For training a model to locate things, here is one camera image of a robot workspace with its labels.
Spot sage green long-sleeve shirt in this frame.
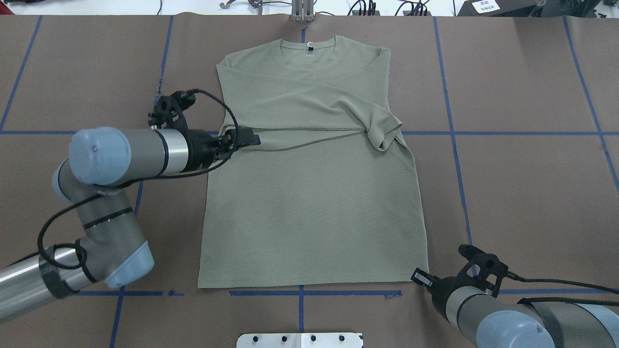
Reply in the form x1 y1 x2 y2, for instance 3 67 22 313
197 36 429 289

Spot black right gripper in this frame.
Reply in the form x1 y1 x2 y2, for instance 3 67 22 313
411 267 457 310

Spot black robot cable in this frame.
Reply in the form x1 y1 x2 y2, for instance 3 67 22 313
37 88 240 271
505 272 619 305

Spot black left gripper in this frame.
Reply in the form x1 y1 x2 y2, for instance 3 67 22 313
186 127 261 171

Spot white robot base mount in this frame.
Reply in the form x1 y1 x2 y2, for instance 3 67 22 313
236 332 364 348

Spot black robot cable left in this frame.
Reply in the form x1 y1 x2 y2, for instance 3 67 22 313
37 88 240 271

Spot black robot cable right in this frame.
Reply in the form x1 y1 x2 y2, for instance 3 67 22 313
505 272 619 305

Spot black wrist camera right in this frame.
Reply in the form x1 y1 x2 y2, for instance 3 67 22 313
456 244 509 298

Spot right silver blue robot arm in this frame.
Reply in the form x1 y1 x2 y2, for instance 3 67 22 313
411 268 619 348

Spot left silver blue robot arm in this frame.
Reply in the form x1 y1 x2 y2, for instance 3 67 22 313
1 127 261 322

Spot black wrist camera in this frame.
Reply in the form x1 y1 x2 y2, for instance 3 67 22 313
148 91 195 132
456 244 509 298

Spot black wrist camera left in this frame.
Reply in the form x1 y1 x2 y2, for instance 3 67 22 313
148 91 195 132

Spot aluminium frame post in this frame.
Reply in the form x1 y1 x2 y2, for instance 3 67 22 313
290 0 315 23

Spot black box with label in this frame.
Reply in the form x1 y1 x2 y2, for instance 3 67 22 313
456 0 551 17

